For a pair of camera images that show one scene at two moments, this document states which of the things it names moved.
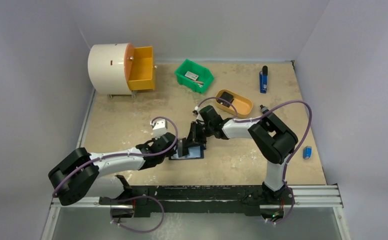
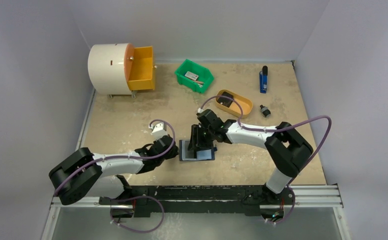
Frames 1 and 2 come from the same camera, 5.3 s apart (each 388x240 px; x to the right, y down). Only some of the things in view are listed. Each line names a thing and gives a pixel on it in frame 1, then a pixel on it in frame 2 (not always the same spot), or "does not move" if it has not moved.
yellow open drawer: x=139 y=71 does not move
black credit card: x=227 y=96 → x=189 y=154
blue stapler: x=263 y=79 does not move
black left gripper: x=155 y=140 does not move
